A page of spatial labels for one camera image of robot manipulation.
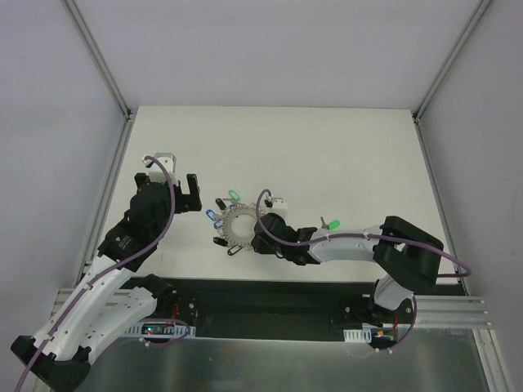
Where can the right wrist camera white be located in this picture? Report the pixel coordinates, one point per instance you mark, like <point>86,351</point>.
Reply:
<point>276,205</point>

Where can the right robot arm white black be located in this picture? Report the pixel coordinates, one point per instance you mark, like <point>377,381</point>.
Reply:
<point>408,255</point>

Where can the black tag key on ring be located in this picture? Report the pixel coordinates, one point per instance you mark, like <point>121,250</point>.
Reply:
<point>221,204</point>

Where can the right aluminium frame post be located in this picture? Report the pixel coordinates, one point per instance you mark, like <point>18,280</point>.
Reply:
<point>466,33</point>

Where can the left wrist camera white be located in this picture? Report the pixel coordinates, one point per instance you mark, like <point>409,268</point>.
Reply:
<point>168,161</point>

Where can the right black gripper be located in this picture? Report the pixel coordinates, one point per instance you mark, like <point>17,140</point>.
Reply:
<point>258,239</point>

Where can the left aluminium frame post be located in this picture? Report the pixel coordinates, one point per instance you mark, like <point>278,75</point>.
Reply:
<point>93,50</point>

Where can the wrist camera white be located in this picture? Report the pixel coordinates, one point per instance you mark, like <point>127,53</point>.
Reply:
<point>168,161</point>
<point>276,205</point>

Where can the green tag key on ring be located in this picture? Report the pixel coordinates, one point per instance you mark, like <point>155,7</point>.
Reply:
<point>233,196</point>

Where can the slotted cable duct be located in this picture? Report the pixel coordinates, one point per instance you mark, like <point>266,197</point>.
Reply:
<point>358,336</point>
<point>163,329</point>

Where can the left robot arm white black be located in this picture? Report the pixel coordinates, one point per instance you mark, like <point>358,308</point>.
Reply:
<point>62,352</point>

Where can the loose key green tag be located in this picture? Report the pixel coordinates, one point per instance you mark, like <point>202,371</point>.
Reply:
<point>329,225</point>

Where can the right slotted cable duct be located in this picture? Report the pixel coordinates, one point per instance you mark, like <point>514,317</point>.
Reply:
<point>358,336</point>

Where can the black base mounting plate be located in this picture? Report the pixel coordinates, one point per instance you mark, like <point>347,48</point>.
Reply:
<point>279,311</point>

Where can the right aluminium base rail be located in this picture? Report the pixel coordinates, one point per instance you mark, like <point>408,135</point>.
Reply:
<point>452,312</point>

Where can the left slotted cable duct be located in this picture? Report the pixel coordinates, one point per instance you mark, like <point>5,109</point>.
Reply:
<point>163,329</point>

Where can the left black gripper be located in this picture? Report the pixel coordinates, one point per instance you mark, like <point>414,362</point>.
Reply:
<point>180,195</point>

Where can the grey clear key tag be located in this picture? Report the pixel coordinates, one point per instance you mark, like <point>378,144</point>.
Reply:
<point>234,250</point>

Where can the metal disc keyring organizer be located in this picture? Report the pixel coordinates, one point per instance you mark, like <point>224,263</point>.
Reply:
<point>239,224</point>

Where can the blue key tag outer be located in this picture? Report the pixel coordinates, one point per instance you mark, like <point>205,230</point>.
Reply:
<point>211,215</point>

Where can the aluminium frame post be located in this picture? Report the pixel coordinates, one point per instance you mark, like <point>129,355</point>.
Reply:
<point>93,50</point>
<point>466,33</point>

